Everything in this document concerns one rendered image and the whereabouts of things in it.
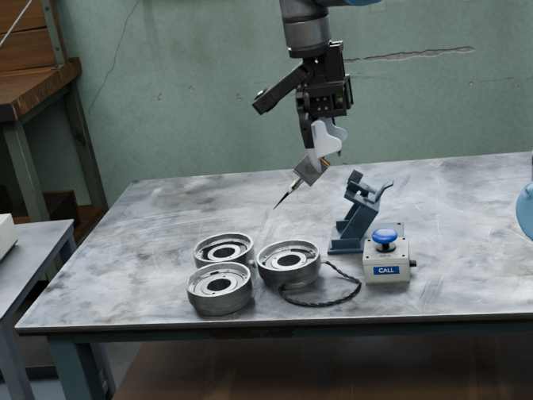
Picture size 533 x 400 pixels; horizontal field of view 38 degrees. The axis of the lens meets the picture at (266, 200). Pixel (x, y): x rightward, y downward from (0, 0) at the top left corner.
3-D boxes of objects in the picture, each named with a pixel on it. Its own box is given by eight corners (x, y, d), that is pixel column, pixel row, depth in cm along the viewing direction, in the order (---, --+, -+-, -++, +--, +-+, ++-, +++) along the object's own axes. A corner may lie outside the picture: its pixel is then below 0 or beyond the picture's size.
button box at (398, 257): (365, 285, 121) (362, 258, 119) (367, 263, 128) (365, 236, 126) (417, 282, 119) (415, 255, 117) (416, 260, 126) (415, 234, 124)
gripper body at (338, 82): (347, 120, 123) (335, 46, 119) (295, 125, 126) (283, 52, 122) (354, 107, 130) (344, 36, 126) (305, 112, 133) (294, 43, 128)
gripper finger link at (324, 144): (343, 174, 126) (336, 119, 124) (308, 177, 128) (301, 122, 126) (347, 170, 129) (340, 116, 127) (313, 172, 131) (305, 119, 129)
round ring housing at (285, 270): (260, 296, 123) (256, 274, 121) (259, 264, 132) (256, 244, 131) (325, 287, 122) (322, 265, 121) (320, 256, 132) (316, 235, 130)
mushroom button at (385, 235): (373, 266, 121) (370, 237, 119) (374, 253, 125) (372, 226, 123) (399, 264, 120) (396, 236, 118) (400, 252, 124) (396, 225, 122)
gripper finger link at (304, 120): (312, 150, 125) (304, 96, 123) (303, 151, 126) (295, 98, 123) (318, 144, 129) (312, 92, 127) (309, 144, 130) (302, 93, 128)
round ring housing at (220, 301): (261, 307, 120) (256, 285, 118) (195, 325, 118) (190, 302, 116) (246, 277, 129) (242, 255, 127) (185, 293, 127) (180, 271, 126)
